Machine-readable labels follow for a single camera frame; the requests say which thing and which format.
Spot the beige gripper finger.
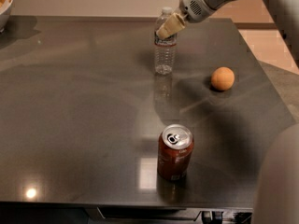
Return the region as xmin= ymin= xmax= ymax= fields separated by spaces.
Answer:
xmin=156 ymin=12 xmax=186 ymax=39

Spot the clear plastic water bottle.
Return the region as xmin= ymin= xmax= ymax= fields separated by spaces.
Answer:
xmin=154 ymin=7 xmax=177 ymax=75

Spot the orange fruit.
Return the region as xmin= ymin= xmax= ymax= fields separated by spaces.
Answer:
xmin=211 ymin=67 xmax=235 ymax=91

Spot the brown soda can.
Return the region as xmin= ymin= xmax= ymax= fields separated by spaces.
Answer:
xmin=157 ymin=124 xmax=194 ymax=181

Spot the white bowl with food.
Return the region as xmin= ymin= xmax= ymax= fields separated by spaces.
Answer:
xmin=0 ymin=0 xmax=13 ymax=33

